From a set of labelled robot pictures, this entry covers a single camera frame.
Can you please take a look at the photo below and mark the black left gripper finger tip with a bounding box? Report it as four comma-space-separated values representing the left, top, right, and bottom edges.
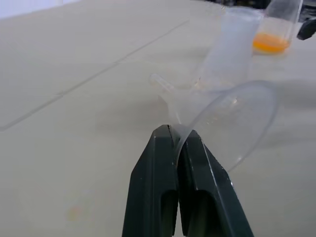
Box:
296, 18, 316, 40

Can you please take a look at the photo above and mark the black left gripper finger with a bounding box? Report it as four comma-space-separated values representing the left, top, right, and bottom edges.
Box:
177, 128, 255, 237
121, 124, 182, 237

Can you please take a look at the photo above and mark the clear plastic funnel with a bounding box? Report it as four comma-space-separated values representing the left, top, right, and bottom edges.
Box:
149, 73, 283, 173

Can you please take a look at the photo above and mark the clear cup with orange liquid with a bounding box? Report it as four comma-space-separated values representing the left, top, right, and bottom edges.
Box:
251, 0, 304, 55

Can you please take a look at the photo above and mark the frosted plastic bottle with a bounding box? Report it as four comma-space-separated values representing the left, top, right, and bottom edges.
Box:
194, 6, 265, 90

